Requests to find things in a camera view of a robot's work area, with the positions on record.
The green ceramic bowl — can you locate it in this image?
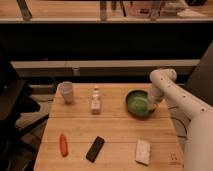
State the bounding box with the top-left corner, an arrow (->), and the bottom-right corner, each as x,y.
125,90 -> 154,118

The dark cabinet at right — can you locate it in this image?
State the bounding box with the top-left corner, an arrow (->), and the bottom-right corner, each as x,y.
185,42 -> 213,106

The black rectangular remote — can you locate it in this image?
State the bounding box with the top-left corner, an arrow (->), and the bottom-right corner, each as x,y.
86,136 -> 105,162

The black cable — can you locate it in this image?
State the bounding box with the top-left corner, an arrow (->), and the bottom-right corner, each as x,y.
168,105 -> 192,139

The orange carrot toy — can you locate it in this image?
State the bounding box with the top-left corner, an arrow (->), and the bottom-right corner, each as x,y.
59,134 -> 68,157

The white paper cup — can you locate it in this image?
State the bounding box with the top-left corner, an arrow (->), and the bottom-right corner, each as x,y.
58,81 -> 73,103

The small white bottle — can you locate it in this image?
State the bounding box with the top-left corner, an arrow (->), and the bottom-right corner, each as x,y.
91,86 -> 101,114

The grey window ledge rail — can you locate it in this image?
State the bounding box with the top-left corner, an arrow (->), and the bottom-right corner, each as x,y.
12,59 -> 200,77

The black office chair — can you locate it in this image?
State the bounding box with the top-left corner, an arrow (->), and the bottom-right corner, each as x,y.
0,61 -> 49,171

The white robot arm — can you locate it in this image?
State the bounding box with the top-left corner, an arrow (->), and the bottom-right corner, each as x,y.
148,69 -> 213,171

